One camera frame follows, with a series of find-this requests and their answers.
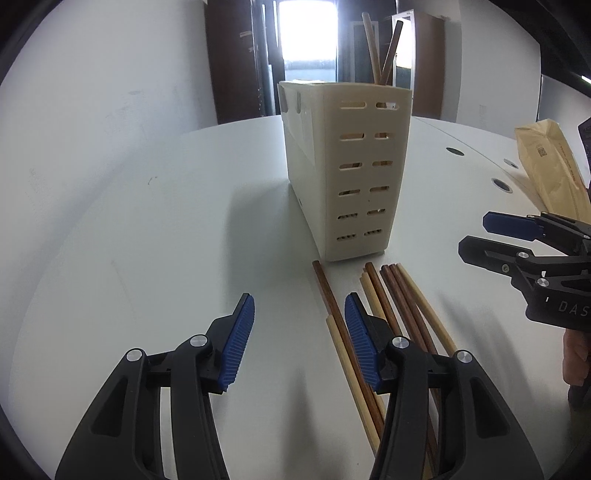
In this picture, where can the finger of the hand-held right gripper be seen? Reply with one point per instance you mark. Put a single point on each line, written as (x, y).
(489, 254)
(508, 224)

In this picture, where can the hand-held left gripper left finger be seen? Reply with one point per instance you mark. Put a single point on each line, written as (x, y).
(238, 341)

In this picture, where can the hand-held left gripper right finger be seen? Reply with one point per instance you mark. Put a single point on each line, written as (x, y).
(360, 341)

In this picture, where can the light brown chopstick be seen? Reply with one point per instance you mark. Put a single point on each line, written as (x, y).
(429, 314)
(370, 46)

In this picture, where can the cream slotted utensil holder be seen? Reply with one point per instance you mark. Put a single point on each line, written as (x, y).
(314, 184)

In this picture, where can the person's right hand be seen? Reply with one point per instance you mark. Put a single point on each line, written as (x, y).
(577, 357)

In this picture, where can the brown paper bag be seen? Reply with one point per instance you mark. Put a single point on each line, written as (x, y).
(549, 166)

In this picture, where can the dark object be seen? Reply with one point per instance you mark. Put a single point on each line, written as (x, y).
(585, 147)

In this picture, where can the wooden cabinet with glass doors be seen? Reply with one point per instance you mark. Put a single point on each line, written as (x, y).
(425, 64)

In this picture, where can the glass balcony door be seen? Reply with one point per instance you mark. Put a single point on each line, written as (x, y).
(307, 41)

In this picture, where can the dark brown wooden wardrobe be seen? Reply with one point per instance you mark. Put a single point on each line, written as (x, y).
(231, 60)

